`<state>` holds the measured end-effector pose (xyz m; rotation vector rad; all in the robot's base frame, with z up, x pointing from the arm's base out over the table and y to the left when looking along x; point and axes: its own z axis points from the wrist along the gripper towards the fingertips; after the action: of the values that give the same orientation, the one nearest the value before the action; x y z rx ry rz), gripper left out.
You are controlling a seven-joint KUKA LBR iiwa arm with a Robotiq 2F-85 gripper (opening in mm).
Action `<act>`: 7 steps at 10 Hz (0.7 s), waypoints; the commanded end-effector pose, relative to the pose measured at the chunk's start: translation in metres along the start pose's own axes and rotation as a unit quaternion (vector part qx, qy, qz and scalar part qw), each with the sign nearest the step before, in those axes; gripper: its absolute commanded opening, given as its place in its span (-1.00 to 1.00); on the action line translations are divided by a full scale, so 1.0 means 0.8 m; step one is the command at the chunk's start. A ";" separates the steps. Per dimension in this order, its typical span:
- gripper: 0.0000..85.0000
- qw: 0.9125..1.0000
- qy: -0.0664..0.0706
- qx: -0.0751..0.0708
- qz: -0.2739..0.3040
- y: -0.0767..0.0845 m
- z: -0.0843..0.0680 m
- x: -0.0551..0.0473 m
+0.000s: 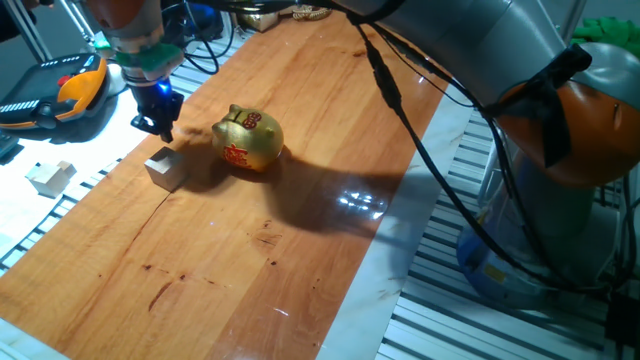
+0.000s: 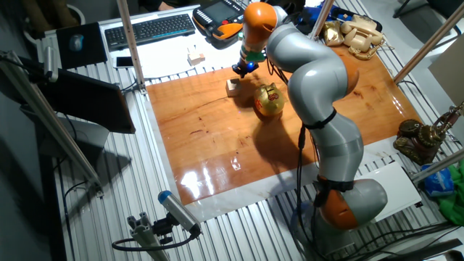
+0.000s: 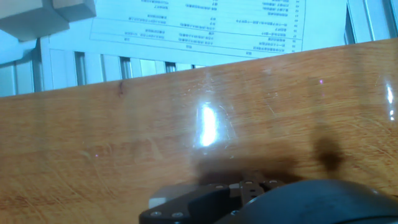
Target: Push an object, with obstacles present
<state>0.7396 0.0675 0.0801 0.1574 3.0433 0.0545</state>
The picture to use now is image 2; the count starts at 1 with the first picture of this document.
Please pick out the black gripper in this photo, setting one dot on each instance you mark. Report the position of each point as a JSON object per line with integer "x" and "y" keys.
{"x": 248, "y": 67}

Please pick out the pale wooden cube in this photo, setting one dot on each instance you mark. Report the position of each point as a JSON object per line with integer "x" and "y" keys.
{"x": 233, "y": 87}

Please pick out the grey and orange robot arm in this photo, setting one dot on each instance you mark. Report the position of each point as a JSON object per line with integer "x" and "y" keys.
{"x": 315, "y": 90}

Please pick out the person's bare hand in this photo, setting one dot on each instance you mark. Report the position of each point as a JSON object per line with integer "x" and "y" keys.
{"x": 167, "y": 6}

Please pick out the golden piggy bank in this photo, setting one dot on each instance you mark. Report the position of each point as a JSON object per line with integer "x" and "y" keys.
{"x": 269, "y": 100}

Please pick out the small wooden block puzzle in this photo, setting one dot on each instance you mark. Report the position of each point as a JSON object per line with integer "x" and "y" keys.
{"x": 195, "y": 58}

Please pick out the orange and black teach pendant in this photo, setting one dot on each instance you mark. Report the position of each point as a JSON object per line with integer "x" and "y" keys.
{"x": 217, "y": 20}

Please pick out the glossy wooden board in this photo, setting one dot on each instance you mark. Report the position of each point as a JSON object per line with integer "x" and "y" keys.
{"x": 217, "y": 145}

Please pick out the white printed paper sheet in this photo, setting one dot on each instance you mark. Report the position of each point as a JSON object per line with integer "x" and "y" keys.
{"x": 166, "y": 54}

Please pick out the blue cloth bag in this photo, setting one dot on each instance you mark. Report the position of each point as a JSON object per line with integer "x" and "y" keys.
{"x": 306, "y": 18}

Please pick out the black computer keyboard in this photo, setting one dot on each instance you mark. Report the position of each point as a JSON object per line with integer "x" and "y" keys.
{"x": 150, "y": 30}

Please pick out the crumpled gold foil wrapper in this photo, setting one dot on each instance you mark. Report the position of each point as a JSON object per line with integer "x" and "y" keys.
{"x": 332, "y": 33}

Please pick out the black smartphone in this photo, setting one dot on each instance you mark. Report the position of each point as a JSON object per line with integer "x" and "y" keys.
{"x": 124, "y": 62}

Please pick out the beige vintage telephone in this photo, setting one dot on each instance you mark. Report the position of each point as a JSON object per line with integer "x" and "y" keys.
{"x": 360, "y": 36}

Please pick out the black flat monitor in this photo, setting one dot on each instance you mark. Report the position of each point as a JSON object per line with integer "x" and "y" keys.
{"x": 90, "y": 101}

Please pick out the black mouse pad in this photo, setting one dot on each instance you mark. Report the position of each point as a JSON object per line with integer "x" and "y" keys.
{"x": 81, "y": 54}

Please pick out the grey computer mouse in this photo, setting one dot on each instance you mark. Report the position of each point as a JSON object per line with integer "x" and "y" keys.
{"x": 76, "y": 42}

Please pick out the black office chair base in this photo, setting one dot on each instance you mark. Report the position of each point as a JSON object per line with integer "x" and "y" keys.
{"x": 427, "y": 7}

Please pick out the beige cardboard panel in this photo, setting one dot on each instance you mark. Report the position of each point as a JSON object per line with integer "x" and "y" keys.
{"x": 449, "y": 69}

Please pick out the blue tissue packet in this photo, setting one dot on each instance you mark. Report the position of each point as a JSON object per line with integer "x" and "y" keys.
{"x": 438, "y": 181}

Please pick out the green cloth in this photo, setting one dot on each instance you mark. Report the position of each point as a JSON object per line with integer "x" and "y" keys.
{"x": 453, "y": 206}

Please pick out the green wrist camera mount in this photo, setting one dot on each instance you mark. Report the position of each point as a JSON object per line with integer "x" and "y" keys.
{"x": 255, "y": 56}

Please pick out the slanted aluminium frame bar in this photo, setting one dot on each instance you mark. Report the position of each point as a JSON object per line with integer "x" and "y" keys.
{"x": 320, "y": 18}
{"x": 431, "y": 41}
{"x": 47, "y": 119}
{"x": 438, "y": 165}

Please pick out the upright aluminium frame post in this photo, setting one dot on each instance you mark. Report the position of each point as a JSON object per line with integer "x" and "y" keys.
{"x": 130, "y": 43}

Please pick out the silver camera with blue cap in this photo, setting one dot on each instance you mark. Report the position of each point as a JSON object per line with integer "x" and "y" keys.
{"x": 177, "y": 210}

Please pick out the grey aluminium profile mount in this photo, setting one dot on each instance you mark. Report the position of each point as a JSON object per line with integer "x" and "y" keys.
{"x": 145, "y": 235}

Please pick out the silver depth camera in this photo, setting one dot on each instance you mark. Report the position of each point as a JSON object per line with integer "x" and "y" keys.
{"x": 50, "y": 63}

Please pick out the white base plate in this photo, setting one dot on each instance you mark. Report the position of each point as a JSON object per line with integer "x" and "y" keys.
{"x": 398, "y": 188}

